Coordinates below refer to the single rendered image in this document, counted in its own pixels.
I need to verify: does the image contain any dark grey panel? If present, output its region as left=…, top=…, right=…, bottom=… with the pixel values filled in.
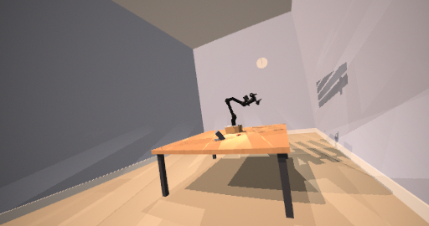
left=214, top=130, right=225, bottom=141

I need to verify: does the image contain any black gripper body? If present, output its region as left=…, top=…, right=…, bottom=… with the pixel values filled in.
left=249, top=93, right=260, bottom=105

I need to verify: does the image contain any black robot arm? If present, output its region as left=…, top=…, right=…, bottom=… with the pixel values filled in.
left=225, top=95, right=250, bottom=126

